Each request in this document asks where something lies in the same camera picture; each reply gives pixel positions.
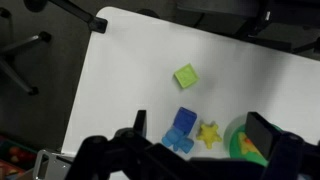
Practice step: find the green bowl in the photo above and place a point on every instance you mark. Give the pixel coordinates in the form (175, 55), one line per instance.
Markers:
(232, 146)

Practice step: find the yellow orange star toy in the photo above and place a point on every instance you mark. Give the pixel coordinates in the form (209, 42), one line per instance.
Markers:
(208, 133)

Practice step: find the dark blue toy cube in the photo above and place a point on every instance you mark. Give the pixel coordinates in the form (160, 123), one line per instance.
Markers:
(185, 120)

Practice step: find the yellow orange toy in bowl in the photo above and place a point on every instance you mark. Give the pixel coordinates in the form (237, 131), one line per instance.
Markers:
(246, 145)

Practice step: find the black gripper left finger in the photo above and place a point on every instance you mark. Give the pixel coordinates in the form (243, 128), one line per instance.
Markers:
(140, 124)

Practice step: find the box of colourful toys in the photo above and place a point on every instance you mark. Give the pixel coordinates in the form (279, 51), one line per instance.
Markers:
(15, 159)

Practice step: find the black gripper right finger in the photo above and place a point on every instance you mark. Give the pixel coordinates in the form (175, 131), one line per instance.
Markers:
(262, 133)

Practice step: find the lime green toy cube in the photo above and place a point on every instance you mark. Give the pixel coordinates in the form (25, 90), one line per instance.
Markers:
(186, 76)

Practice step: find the black table leg clamp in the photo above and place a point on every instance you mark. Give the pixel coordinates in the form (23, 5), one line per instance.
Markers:
(94, 23)

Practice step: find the silver metal bracket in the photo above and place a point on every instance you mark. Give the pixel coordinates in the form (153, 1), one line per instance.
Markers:
(49, 165)

